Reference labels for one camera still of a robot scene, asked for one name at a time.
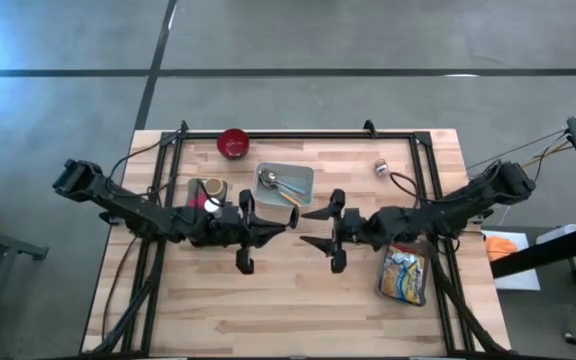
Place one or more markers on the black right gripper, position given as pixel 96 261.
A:
pixel 363 235

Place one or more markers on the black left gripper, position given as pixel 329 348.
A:
pixel 208 230

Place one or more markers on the bagel sesame seasoning jar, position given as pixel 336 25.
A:
pixel 212 205

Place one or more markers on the small glass spice jar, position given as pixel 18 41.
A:
pixel 381 168

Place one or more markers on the blue yellow snack packet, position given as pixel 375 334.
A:
pixel 405 275

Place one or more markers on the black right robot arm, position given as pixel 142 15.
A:
pixel 448 210

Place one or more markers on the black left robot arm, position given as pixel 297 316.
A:
pixel 128 205

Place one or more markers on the dark translucent plastic bin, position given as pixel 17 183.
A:
pixel 382 292

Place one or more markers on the red bowl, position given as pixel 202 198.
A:
pixel 233 143

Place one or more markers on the orange cloth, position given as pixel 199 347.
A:
pixel 500 247

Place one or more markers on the white paper sheet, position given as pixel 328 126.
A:
pixel 523 280

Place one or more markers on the black equipment stand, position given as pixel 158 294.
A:
pixel 543 255

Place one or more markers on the white plastic container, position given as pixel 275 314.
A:
pixel 563 232

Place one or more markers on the grey metal stand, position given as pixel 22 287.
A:
pixel 13 247

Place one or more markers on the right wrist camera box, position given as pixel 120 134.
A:
pixel 354 218

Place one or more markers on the black table frame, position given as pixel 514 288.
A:
pixel 318 135

